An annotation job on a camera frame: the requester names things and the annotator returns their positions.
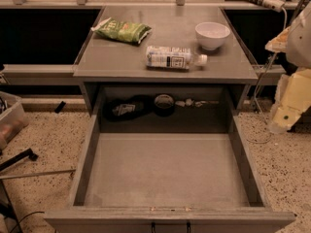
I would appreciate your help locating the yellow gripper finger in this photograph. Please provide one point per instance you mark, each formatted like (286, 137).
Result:
(292, 99)

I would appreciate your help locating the clear plastic bottle blue label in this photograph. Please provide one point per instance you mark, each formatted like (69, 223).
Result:
(174, 58)

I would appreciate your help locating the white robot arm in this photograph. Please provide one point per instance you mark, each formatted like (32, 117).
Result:
(295, 41)

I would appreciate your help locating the open grey top drawer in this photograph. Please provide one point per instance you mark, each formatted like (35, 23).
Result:
(191, 172)

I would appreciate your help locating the white ceramic bowl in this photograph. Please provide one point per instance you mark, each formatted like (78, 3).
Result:
(211, 35)

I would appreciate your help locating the grey cabinet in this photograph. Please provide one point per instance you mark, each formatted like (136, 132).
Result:
(172, 26)

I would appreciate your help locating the green chip bag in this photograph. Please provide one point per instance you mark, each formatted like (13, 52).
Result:
(122, 31)

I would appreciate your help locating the small black floor block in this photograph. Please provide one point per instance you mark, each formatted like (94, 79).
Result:
(60, 107)

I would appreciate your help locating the thin metal rod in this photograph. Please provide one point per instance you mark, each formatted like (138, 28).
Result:
(21, 176)

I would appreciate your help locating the black bar on floor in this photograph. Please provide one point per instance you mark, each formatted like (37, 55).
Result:
(27, 153)

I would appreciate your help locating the clear plastic storage bin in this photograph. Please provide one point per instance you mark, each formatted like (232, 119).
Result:
(12, 118)

